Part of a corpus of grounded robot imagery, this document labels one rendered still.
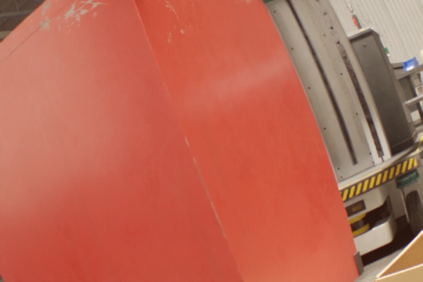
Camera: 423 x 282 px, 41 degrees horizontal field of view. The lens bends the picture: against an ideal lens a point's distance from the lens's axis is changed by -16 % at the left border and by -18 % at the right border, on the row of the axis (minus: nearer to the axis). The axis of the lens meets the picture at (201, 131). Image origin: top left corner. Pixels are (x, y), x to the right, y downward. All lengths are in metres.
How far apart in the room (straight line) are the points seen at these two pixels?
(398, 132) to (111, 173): 1.62
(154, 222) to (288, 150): 0.31
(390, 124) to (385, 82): 0.17
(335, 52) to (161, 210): 1.47
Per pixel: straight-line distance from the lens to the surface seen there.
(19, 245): 1.39
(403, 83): 7.18
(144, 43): 1.03
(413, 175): 2.16
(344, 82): 2.44
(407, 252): 1.10
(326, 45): 2.46
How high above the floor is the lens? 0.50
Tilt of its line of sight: 5 degrees up
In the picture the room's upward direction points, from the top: 21 degrees counter-clockwise
